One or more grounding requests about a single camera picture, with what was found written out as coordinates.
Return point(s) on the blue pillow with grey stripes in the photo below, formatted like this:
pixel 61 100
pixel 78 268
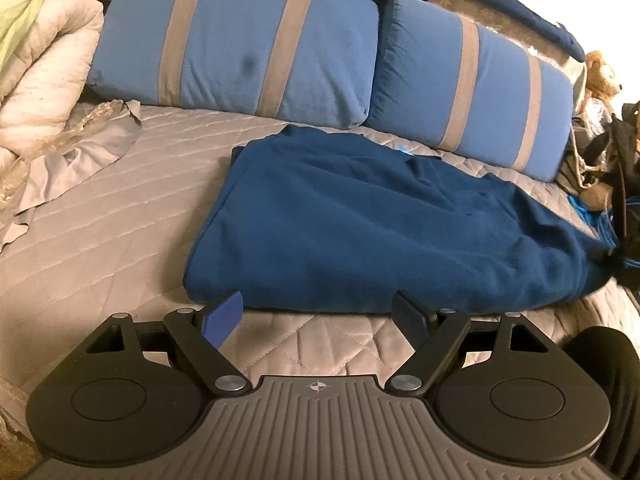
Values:
pixel 230 40
pixel 470 90

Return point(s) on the black backpack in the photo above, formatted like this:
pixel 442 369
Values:
pixel 622 160

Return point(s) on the person's black trouser leg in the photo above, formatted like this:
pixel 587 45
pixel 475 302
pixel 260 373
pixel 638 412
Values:
pixel 610 390

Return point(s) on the brown teddy bear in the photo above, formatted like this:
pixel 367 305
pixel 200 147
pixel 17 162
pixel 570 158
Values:
pixel 602 80

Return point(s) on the white puffy comforter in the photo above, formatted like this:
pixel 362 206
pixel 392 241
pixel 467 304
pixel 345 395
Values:
pixel 42 60

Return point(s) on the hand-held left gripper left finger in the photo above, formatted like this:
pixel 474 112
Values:
pixel 222 317

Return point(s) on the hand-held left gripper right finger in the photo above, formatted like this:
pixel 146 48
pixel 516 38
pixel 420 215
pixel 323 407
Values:
pixel 407 317

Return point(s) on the grey quilted bedspread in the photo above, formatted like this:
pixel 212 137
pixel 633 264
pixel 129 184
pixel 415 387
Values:
pixel 115 240

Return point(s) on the grey thin cloth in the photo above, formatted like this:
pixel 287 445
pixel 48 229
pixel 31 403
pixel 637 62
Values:
pixel 75 160

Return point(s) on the navy blue garment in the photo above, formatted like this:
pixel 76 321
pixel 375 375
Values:
pixel 510 5

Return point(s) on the blue sweater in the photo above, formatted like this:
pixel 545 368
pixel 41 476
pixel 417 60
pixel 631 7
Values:
pixel 380 230

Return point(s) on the light green blanket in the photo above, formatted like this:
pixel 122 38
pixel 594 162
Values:
pixel 22 5

